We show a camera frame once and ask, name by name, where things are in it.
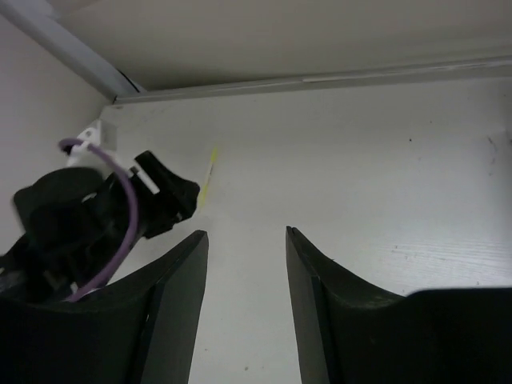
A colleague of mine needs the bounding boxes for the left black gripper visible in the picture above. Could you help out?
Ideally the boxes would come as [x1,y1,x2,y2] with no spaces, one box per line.
[11,150,200,300]

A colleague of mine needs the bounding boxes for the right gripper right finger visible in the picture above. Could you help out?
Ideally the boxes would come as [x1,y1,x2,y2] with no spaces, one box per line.
[286,226,416,383]

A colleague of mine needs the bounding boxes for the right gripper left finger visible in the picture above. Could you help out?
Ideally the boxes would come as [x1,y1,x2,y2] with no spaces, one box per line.
[71,230,210,384]

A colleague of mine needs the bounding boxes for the yellow pen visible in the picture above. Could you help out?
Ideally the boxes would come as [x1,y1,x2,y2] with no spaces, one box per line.
[198,147,218,209]

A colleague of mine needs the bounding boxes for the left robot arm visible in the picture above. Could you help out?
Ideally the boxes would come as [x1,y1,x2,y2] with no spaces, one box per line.
[1,151,200,303]

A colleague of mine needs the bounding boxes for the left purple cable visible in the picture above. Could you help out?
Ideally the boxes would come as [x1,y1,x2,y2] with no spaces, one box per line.
[58,138,140,303]

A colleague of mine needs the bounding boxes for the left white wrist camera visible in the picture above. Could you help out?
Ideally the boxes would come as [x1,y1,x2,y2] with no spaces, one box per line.
[66,119,159,194]

